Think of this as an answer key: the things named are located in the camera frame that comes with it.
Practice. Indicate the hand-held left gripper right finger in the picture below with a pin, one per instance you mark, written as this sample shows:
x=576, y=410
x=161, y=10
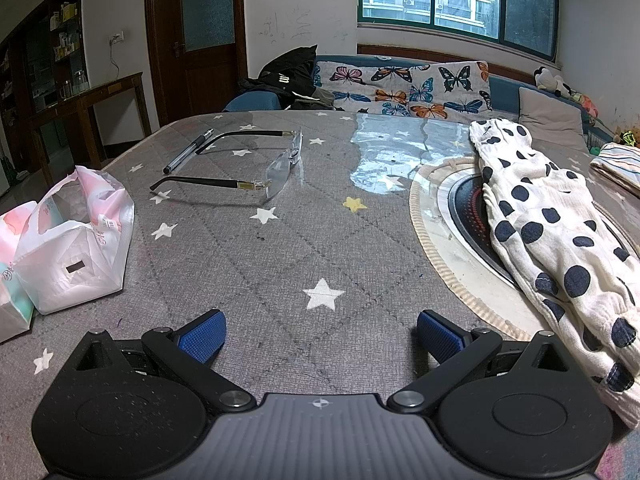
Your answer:
x=438, y=337

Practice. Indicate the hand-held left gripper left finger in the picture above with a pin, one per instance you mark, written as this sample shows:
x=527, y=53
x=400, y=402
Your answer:
x=202, y=336

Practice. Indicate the white polka dot pants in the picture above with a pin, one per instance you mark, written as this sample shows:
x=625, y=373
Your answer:
x=550, y=240

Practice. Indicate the grey star tablecloth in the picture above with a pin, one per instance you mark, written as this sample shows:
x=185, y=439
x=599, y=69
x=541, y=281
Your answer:
x=250, y=270

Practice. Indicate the round built-in table heater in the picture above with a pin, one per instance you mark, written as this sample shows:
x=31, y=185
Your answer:
x=465, y=205

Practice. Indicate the white plastic bag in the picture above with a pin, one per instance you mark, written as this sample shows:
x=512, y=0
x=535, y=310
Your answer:
x=75, y=270

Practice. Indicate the rimless eyeglasses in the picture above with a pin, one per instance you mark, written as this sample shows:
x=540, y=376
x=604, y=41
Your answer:
x=280, y=172

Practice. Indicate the grey ballpoint pen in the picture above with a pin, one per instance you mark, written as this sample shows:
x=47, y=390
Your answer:
x=187, y=153

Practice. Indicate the tissue pack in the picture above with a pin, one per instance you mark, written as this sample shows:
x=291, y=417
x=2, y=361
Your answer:
x=10, y=300

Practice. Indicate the striped folded blanket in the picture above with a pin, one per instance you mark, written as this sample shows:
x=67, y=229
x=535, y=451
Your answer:
x=617, y=167

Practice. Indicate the butterfly print pillow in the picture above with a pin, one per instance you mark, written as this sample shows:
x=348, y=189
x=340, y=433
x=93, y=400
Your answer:
x=450, y=90
x=360, y=85

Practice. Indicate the grey pillow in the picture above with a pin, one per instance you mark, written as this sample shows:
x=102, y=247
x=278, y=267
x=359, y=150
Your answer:
x=550, y=115

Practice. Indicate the blue sofa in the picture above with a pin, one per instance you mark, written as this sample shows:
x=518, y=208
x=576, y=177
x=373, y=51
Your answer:
x=502, y=90

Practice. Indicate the dark wooden door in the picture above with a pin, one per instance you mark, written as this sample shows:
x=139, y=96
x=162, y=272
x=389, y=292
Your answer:
x=200, y=75

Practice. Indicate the grey bag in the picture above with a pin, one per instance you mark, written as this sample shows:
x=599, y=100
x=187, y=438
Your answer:
x=312, y=99

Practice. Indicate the dark wooden side table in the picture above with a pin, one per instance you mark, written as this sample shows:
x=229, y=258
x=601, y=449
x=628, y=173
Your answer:
x=107, y=87

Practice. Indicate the pink plush toy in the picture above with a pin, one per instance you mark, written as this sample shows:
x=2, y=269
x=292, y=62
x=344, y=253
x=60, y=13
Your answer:
x=585, y=104

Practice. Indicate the black jacket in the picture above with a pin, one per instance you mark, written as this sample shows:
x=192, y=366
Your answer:
x=287, y=72

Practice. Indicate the black and white plush toy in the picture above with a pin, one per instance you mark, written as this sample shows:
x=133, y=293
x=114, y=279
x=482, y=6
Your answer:
x=547, y=82

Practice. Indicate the glass jar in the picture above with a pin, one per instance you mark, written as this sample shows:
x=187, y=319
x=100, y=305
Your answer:
x=80, y=82

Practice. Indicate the dark wooden display cabinet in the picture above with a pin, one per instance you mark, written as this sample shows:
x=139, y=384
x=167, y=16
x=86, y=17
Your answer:
x=45, y=45

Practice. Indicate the white wall socket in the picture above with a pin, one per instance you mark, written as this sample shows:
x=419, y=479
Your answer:
x=116, y=38

